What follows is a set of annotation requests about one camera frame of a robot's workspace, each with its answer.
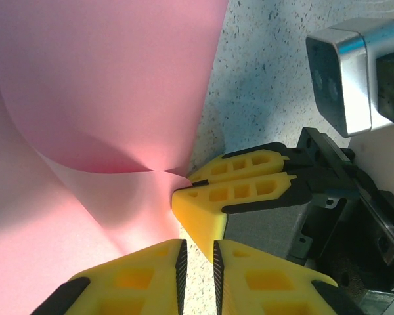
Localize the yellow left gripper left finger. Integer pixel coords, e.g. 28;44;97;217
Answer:
31;238;188;315

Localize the pink square paper sheet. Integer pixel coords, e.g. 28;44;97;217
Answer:
0;0;229;315

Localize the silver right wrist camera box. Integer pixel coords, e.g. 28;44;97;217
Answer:
305;18;394;138

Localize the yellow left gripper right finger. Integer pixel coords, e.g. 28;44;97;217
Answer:
213;239;365;315

